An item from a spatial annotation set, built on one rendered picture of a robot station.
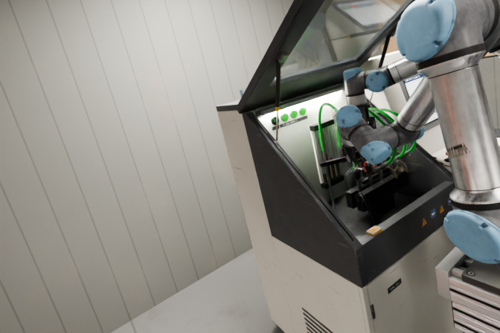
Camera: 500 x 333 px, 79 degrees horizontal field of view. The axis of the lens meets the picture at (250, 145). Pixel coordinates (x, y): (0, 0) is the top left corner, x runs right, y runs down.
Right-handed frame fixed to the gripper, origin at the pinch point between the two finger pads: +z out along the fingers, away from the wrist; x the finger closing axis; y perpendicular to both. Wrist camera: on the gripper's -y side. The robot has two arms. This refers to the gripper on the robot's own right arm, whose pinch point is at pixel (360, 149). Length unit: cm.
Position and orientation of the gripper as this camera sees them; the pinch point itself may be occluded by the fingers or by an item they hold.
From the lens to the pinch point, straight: 144.3
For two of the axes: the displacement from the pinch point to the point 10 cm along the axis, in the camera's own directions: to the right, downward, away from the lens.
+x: 8.3, -3.1, 4.6
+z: 2.3, 9.5, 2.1
